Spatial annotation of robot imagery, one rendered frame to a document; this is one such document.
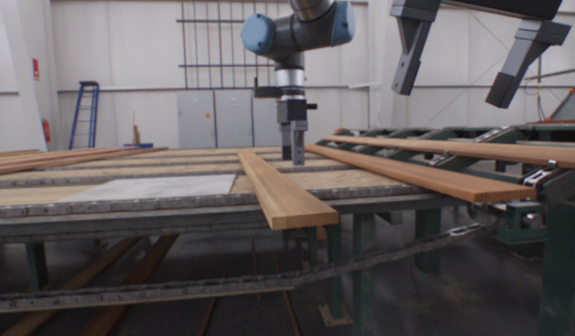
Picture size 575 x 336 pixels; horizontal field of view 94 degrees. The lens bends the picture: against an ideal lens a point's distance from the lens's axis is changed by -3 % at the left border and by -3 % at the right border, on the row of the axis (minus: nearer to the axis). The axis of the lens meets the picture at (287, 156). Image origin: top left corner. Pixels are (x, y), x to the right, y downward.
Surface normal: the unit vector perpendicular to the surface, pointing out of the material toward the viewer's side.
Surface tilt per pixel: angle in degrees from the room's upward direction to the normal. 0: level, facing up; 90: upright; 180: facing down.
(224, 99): 90
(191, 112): 90
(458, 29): 87
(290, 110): 90
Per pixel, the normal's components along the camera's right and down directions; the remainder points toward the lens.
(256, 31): -0.47, 0.09
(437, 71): 0.11, 0.14
